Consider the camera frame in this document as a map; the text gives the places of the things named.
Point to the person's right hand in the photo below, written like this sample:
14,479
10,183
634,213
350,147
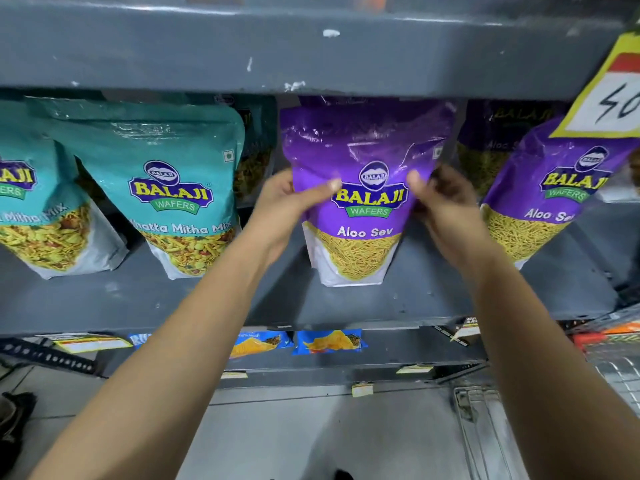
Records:
452,219

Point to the person's left hand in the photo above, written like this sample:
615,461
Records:
272,214

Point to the person's right thumb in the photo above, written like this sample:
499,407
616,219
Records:
417,184

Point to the person's left thumb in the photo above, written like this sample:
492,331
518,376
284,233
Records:
320,189

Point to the purple snack packet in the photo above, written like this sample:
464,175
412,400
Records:
545,194
492,129
365,139

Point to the person's left forearm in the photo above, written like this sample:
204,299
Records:
165,364

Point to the person's right forearm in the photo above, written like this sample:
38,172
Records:
545,364

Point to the teal snack packet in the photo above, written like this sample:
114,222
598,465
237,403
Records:
35,224
257,139
165,144

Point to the grey metal shelf rack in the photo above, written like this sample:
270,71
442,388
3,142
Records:
300,49

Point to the blue chips packet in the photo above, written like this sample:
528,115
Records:
138,339
260,343
330,341

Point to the small yellow shelf label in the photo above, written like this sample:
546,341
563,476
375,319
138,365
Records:
234,374
362,389
415,368

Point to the yellow price tag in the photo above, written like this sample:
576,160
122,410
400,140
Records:
607,94

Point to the black bag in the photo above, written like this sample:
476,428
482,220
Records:
15,424

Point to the black perforated metal bracket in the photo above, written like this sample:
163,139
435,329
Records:
47,355

